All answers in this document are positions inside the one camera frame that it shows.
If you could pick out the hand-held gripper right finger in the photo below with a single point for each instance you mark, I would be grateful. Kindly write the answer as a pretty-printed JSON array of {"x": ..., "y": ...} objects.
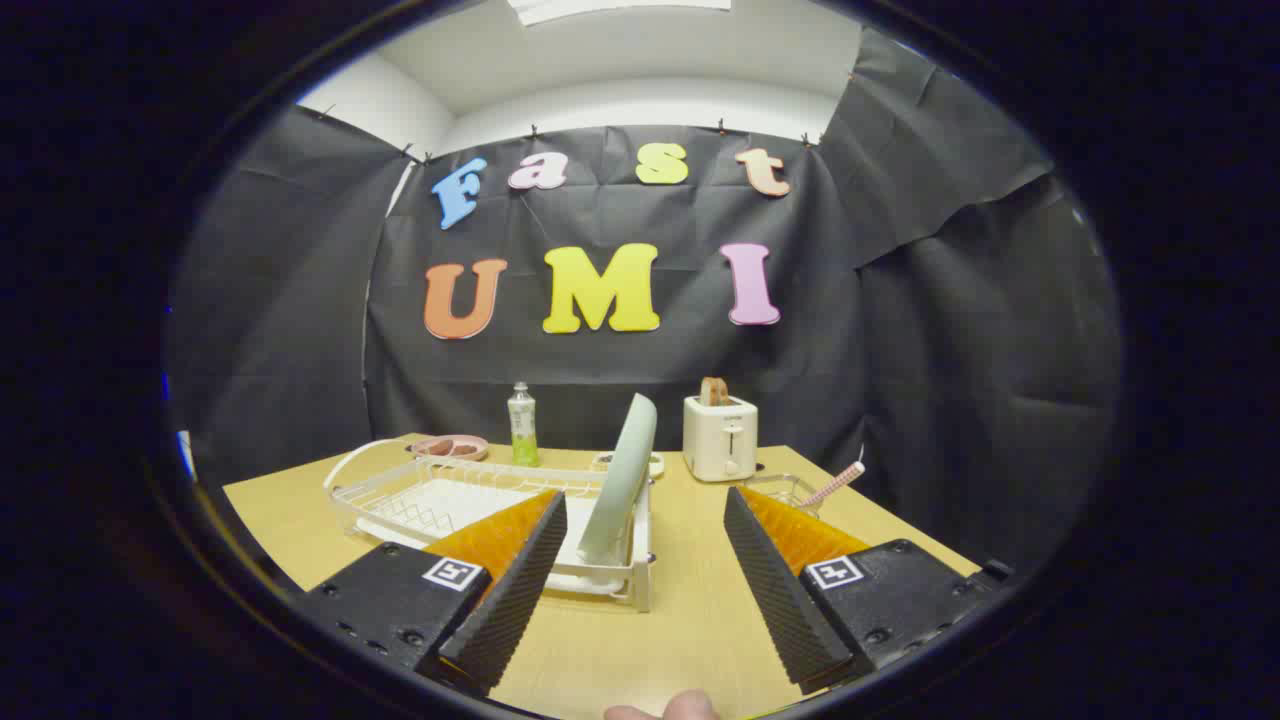
[{"x": 775, "y": 590}]

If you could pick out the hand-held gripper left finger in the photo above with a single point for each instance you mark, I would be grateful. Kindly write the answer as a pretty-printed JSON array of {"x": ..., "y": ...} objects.
[{"x": 520, "y": 590}]

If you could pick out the pale green plate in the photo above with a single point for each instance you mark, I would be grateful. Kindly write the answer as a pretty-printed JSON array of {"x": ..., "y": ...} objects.
[{"x": 625, "y": 470}]

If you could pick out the pink plate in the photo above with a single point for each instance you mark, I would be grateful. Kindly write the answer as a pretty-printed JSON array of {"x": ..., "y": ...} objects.
[{"x": 472, "y": 446}]

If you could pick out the white divided dish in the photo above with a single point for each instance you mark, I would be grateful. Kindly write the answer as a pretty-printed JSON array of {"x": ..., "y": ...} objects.
[{"x": 656, "y": 463}]

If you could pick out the white drip tray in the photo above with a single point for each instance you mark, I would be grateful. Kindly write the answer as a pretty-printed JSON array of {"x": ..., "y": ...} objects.
[{"x": 470, "y": 500}]

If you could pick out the white toaster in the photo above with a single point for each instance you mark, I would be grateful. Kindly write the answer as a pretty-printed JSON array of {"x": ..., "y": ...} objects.
[{"x": 720, "y": 440}]

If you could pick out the green drink bottle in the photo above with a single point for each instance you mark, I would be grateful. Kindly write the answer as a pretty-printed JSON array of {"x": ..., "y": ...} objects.
[{"x": 523, "y": 430}]

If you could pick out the brown food pieces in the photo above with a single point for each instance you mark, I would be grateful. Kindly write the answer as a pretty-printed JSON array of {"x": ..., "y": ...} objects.
[{"x": 440, "y": 448}]

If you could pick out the toast slice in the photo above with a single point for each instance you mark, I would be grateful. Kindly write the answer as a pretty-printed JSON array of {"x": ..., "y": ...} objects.
[{"x": 715, "y": 392}]

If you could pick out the ceiling light panel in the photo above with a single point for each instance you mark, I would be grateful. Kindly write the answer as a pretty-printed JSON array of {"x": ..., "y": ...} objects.
[{"x": 620, "y": 8}]

